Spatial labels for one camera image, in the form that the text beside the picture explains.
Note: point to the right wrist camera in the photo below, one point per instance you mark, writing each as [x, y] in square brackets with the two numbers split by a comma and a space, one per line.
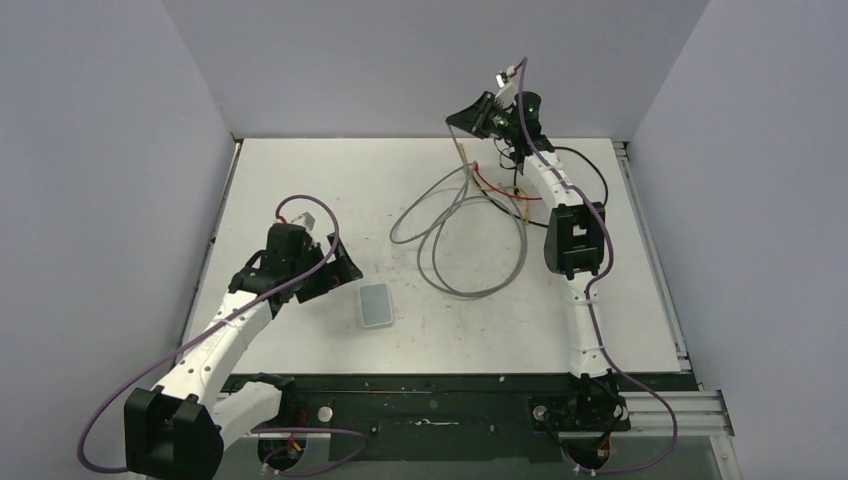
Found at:
[507, 81]

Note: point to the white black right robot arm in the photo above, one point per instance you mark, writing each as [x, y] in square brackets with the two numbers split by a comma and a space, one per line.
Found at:
[574, 243]

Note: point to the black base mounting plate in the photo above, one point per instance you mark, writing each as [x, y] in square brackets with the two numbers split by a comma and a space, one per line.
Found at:
[477, 417]

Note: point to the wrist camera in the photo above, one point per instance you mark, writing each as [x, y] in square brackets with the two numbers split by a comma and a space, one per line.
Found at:
[507, 81]
[305, 220]

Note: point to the white network switch box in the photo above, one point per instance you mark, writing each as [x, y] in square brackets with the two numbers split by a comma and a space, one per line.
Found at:
[376, 310]

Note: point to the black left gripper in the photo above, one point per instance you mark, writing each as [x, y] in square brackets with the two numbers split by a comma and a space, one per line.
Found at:
[338, 272]

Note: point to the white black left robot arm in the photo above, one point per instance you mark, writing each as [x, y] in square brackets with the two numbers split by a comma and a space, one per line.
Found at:
[179, 428]

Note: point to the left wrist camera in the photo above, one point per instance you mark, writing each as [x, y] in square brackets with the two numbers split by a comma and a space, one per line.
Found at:
[305, 220]

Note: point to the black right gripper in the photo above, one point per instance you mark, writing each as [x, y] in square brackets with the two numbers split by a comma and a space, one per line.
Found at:
[473, 118]

